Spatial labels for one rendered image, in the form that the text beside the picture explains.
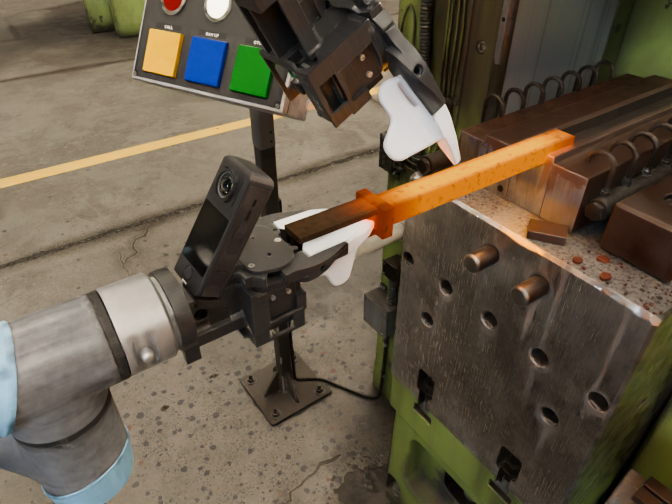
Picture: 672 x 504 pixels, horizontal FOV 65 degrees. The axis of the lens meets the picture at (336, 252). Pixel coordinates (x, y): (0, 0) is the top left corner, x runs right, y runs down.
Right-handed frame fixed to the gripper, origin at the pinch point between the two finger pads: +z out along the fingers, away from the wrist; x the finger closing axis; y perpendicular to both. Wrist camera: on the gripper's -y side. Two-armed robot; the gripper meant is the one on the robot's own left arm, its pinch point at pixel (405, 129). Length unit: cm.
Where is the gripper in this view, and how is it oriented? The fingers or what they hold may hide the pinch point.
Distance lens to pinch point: 51.6
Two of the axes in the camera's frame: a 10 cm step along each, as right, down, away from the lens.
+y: -7.1, 6.9, -1.1
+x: 5.7, 4.9, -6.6
